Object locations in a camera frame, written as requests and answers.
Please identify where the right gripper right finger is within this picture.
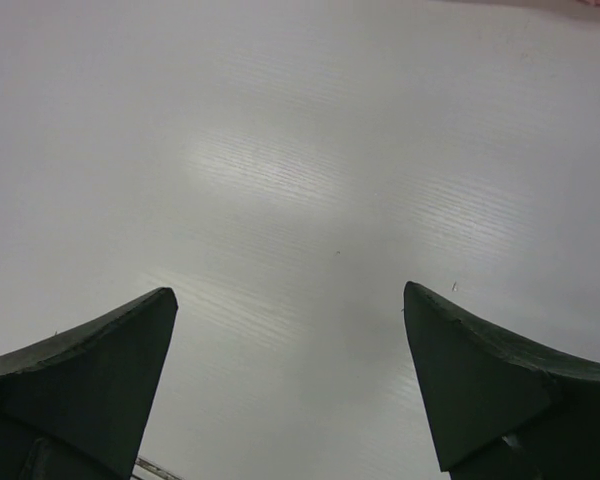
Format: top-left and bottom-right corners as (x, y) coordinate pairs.
(403, 282), (600, 479)

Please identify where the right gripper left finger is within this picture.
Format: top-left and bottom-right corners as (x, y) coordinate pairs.
(0, 288), (177, 479)

